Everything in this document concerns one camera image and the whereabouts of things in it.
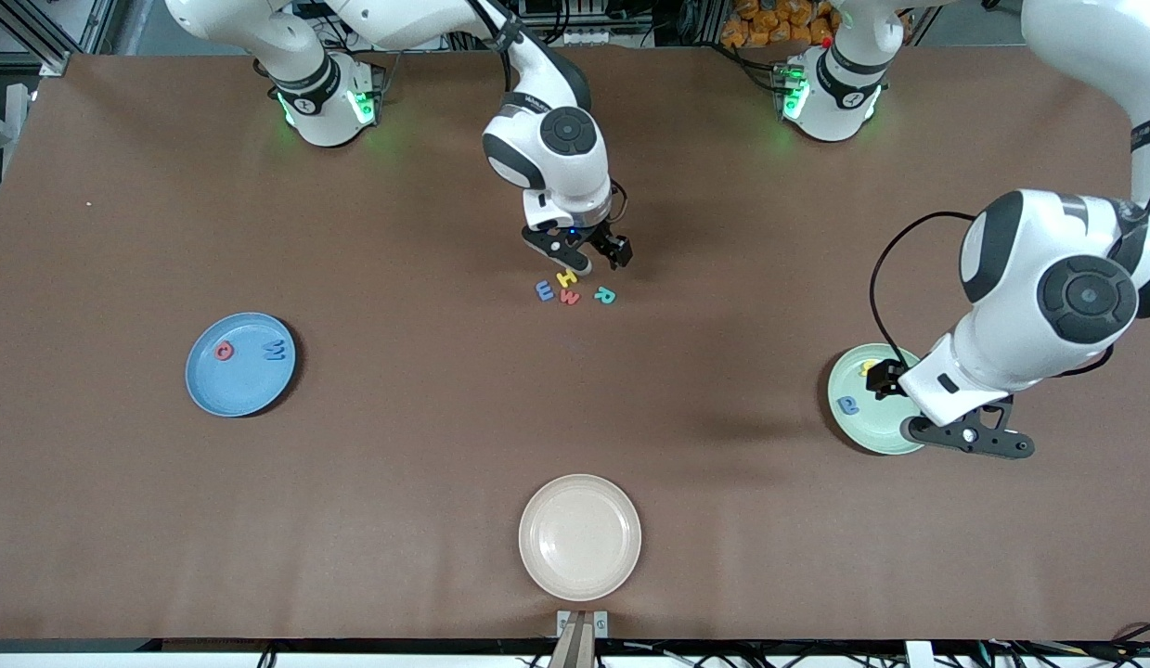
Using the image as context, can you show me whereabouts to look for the green plate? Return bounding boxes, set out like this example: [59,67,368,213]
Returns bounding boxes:
[827,343,928,456]

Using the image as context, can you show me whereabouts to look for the beige plate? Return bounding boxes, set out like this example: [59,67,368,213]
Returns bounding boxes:
[518,474,642,602]

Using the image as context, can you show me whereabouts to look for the blue plate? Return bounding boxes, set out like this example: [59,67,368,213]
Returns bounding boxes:
[185,312,297,418]

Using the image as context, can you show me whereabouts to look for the white power strip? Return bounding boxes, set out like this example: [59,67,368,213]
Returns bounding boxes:
[347,0,408,33]

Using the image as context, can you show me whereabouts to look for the orange snack bags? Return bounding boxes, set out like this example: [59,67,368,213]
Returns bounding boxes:
[720,0,840,49]

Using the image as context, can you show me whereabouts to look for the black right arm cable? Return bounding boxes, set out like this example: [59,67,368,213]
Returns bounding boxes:
[482,0,628,224]

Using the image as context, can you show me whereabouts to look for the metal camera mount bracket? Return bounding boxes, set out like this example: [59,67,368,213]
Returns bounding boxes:
[556,610,610,668]

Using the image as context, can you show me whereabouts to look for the aluminium frame post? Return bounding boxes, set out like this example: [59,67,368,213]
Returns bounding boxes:
[0,0,121,77]

